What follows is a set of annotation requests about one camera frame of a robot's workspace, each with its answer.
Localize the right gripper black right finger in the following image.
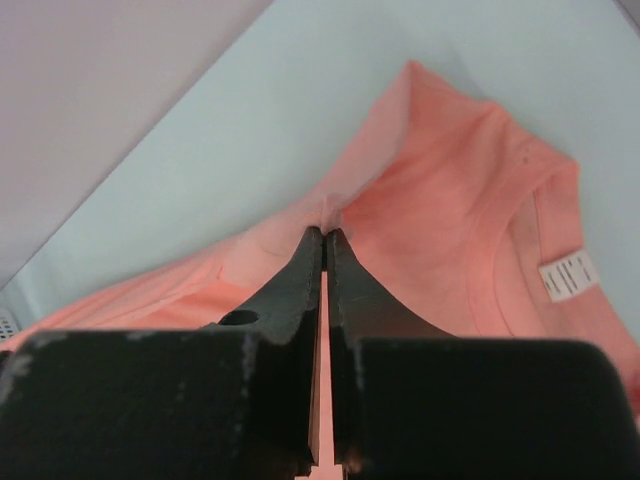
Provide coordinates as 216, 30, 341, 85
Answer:
325, 230, 639, 479

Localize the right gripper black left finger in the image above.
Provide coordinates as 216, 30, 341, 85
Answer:
1, 227, 323, 479

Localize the salmon pink t shirt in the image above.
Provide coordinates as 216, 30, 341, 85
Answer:
1, 62, 639, 479

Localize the white plastic basket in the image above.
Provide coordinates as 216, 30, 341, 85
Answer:
0, 307, 20, 342

